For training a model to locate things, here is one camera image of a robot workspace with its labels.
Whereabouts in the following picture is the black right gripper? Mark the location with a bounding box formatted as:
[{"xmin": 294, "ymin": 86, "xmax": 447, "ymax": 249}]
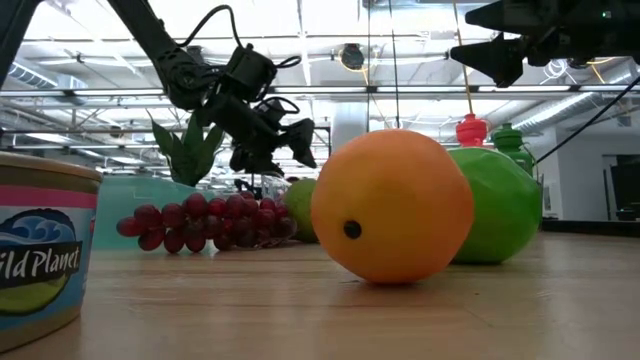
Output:
[{"xmin": 449, "ymin": 0, "xmax": 640, "ymax": 89}]

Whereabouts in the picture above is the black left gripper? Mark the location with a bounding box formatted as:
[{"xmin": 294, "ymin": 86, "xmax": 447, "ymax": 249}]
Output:
[{"xmin": 199, "ymin": 89, "xmax": 319, "ymax": 178}]

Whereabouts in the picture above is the green squeeze bottle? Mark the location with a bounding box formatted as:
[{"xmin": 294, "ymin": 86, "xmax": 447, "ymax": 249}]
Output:
[{"xmin": 490, "ymin": 123, "xmax": 536, "ymax": 177}]

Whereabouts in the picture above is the blue Wild Planet can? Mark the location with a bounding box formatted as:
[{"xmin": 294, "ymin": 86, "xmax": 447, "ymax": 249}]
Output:
[{"xmin": 0, "ymin": 149, "xmax": 104, "ymax": 354}]

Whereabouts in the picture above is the small clear container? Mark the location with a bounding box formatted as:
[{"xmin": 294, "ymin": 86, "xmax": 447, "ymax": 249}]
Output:
[{"xmin": 260, "ymin": 171, "xmax": 290, "ymax": 197}]

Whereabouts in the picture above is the green leafy plant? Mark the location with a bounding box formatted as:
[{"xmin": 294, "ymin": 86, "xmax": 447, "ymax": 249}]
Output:
[{"xmin": 147, "ymin": 109, "xmax": 227, "ymax": 189}]

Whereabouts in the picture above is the long ceiling light bar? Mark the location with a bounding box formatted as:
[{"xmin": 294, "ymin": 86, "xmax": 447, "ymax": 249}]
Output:
[{"xmin": 0, "ymin": 85, "xmax": 640, "ymax": 97}]

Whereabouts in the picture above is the red toy grape bunch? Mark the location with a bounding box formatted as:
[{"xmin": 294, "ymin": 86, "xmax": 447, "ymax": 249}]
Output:
[{"xmin": 116, "ymin": 189, "xmax": 297, "ymax": 254}]

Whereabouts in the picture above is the orange toy fruit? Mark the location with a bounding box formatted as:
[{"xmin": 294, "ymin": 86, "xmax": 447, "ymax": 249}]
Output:
[{"xmin": 310, "ymin": 128, "xmax": 475, "ymax": 286}]

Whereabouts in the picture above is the teal plastic bin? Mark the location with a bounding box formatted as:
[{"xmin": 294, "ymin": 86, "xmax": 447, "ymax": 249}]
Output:
[{"xmin": 92, "ymin": 174, "xmax": 216, "ymax": 251}]

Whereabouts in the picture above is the green toy lime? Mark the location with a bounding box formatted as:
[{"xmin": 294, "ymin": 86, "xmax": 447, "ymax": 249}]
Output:
[{"xmin": 447, "ymin": 146, "xmax": 544, "ymax": 266}]

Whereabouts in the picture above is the black monitor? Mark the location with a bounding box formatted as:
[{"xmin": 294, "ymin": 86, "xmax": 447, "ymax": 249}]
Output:
[{"xmin": 602, "ymin": 154, "xmax": 640, "ymax": 221}]

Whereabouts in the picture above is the yellow hanging cord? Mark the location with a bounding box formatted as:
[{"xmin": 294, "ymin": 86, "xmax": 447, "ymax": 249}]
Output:
[{"xmin": 452, "ymin": 0, "xmax": 475, "ymax": 116}]

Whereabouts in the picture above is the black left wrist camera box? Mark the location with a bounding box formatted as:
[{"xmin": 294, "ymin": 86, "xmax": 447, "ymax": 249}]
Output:
[{"xmin": 219, "ymin": 43, "xmax": 279, "ymax": 104}]

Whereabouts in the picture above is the thin black hanging cable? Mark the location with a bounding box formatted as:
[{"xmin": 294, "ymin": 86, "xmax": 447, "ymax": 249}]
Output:
[{"xmin": 387, "ymin": 0, "xmax": 401, "ymax": 130}]

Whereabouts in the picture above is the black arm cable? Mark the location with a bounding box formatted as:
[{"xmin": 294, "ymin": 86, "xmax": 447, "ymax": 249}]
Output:
[{"xmin": 534, "ymin": 74, "xmax": 640, "ymax": 166}]

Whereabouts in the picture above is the black left wrist camera cable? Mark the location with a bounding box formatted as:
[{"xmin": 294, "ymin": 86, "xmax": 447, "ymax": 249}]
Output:
[{"xmin": 177, "ymin": 4, "xmax": 303, "ymax": 69}]

